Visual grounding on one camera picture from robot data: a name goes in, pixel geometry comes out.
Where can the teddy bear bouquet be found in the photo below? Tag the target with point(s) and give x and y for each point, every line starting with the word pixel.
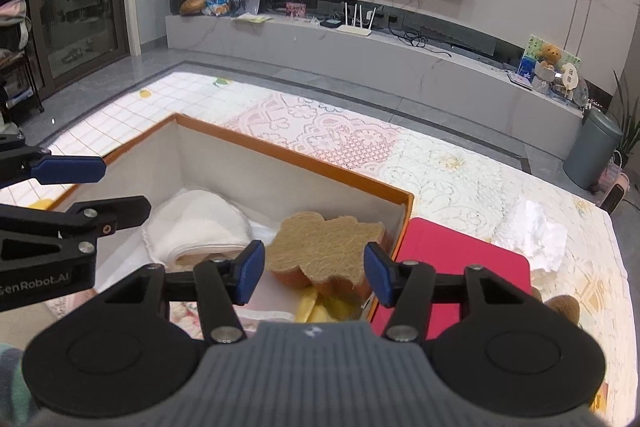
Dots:
pixel 549 57

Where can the snack packets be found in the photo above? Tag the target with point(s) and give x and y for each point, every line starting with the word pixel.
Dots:
pixel 217 7

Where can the white gauze cloth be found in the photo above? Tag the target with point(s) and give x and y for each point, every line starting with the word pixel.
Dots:
pixel 200 222

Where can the small black box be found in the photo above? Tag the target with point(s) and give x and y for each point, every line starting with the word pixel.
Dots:
pixel 330 23

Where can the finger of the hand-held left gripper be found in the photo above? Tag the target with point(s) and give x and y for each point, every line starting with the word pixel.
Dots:
pixel 75 170
pixel 120 212

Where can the white ruffled cloth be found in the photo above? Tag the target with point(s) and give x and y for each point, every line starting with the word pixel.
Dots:
pixel 530 232

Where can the green printed card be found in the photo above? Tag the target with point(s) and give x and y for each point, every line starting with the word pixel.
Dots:
pixel 535 43

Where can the brown round basket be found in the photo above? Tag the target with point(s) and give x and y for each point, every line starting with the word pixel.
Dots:
pixel 195 5

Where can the small blue box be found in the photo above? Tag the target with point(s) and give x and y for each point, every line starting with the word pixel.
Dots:
pixel 525 67

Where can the long-leaf potted plant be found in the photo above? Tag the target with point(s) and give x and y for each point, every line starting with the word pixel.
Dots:
pixel 627 112

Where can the grey waste bin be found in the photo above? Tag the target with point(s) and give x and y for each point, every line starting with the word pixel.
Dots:
pixel 592 152

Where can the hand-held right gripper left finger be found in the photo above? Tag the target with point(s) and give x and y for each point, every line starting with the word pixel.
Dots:
pixel 250 269

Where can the round decorative plate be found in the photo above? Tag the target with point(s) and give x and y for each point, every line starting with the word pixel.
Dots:
pixel 584 93

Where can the pink basket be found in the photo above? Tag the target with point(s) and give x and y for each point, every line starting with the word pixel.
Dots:
pixel 611 167

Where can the white marble television console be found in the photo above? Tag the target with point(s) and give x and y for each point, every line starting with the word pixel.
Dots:
pixel 400 72

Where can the yellow paper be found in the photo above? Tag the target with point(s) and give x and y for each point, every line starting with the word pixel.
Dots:
pixel 252 18

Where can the white router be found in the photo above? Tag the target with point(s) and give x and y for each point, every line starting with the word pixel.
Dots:
pixel 356 29

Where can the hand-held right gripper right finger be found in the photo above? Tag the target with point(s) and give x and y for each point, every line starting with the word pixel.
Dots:
pixel 378 274

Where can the small white fan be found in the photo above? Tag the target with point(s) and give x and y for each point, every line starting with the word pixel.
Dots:
pixel 570 77

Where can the yellow cloth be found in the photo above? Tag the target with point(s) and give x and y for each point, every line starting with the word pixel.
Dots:
pixel 325 307

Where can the pink photo card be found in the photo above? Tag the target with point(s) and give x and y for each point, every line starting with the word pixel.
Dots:
pixel 295 9

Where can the red transparent storage box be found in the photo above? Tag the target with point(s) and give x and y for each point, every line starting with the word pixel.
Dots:
pixel 460 247

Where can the orange cardboard box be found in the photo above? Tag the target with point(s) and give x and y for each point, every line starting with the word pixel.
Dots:
pixel 300 184

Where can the bear-shaped loofah pad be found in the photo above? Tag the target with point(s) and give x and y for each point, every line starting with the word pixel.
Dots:
pixel 320 247

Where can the rack with clothing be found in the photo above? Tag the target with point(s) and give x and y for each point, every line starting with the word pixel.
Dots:
pixel 15 47

